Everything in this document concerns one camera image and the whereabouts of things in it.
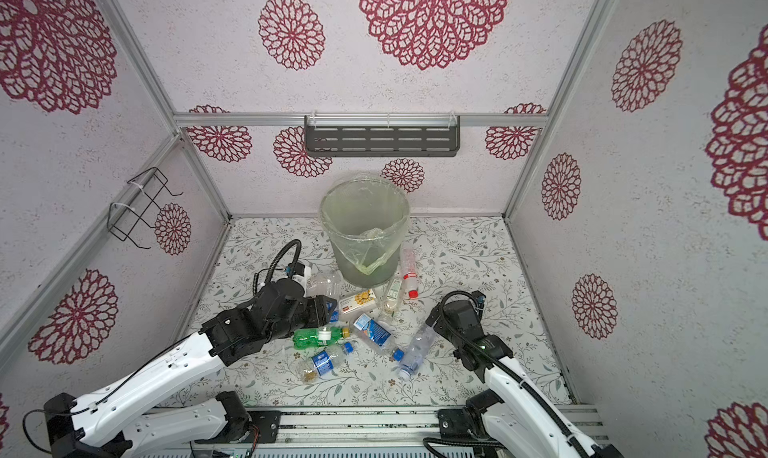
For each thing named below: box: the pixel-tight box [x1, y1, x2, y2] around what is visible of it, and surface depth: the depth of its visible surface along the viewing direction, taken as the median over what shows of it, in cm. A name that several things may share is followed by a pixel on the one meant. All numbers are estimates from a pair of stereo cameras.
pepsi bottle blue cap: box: [299, 341, 355, 383], surface depth 83 cm
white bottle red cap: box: [401, 240, 421, 300], surface depth 102 cm
